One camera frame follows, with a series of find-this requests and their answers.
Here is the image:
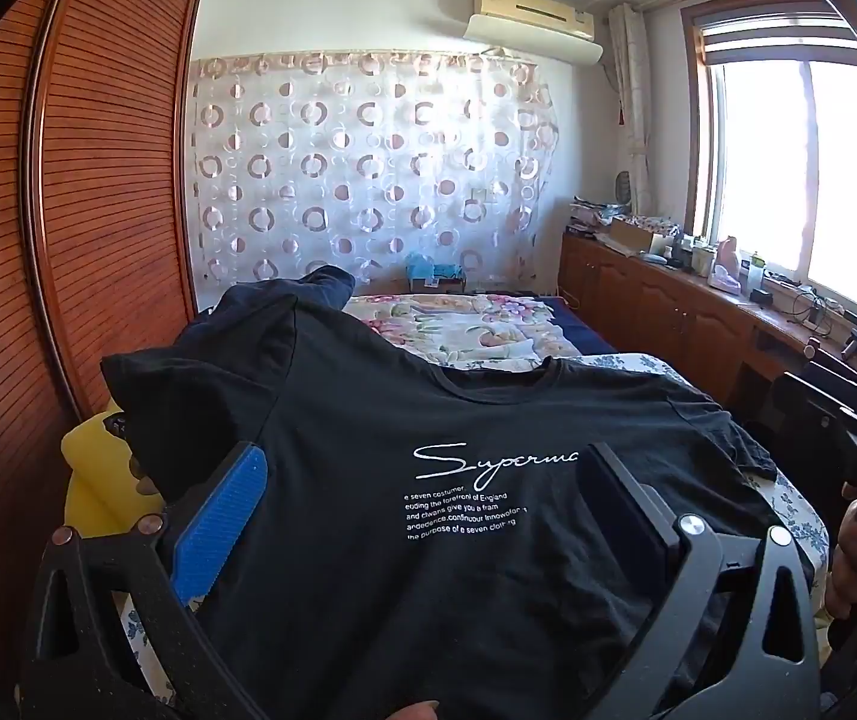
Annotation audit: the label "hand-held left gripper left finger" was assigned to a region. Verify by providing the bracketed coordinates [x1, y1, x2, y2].
[19, 441, 272, 720]

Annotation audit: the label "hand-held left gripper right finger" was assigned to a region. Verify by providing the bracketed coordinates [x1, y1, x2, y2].
[574, 441, 823, 720]

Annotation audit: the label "black printed t-shirt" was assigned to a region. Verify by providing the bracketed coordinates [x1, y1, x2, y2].
[102, 285, 814, 720]

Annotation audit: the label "person's right hand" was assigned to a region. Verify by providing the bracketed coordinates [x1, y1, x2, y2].
[825, 499, 857, 620]

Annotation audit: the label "person's left hand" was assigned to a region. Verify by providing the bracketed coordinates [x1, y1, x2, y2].
[368, 700, 442, 720]

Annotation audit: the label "white blue floral sheet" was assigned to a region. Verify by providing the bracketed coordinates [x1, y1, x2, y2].
[121, 351, 831, 698]

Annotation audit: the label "yellow pillow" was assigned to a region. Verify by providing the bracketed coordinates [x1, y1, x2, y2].
[61, 401, 167, 537]

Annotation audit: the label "navy bed sheet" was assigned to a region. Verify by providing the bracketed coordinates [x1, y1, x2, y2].
[549, 298, 617, 355]

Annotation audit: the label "wooden framed window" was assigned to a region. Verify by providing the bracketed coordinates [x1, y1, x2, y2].
[687, 0, 857, 327]

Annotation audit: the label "wooden side cabinet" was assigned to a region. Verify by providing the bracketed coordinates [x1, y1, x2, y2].
[559, 229, 857, 421]

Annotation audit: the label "floral bed blanket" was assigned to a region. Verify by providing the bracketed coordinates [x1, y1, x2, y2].
[342, 292, 587, 372]

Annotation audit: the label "cardboard box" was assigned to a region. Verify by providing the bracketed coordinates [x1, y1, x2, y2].
[609, 216, 673, 254]

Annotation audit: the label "navy fleece cloth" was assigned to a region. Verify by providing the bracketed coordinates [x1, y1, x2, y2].
[207, 264, 356, 316]

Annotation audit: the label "blue tissue pack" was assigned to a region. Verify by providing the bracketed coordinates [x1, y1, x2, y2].
[407, 251, 467, 292]

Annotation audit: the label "white window curtain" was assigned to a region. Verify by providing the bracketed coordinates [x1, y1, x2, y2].
[609, 4, 658, 215]

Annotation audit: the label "wooden louvred wardrobe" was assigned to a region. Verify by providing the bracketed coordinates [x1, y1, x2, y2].
[0, 0, 205, 691]

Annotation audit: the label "sheer circle-patterned curtain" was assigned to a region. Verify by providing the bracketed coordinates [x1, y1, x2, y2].
[190, 49, 561, 299]

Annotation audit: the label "white air conditioner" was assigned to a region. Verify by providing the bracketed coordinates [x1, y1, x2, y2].
[466, 0, 604, 65]

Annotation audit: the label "black cables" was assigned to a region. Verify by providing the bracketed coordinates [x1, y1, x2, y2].
[792, 289, 850, 331]

